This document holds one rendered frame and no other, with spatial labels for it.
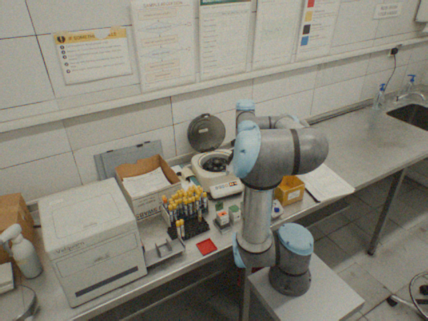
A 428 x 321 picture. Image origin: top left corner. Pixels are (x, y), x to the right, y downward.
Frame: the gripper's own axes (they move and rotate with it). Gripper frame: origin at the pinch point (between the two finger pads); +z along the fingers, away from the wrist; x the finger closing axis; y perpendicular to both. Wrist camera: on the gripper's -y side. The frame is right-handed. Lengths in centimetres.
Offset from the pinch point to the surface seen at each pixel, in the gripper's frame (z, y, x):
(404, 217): 113, -31, 163
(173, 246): 15.6, 18.3, -36.6
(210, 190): 16.2, -10.8, -12.0
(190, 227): 17.6, 8.8, -27.4
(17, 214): 1, -5, -93
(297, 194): 16.3, 6.0, 27.2
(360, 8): -48, -76, 109
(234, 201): 20.9, -4.0, -2.0
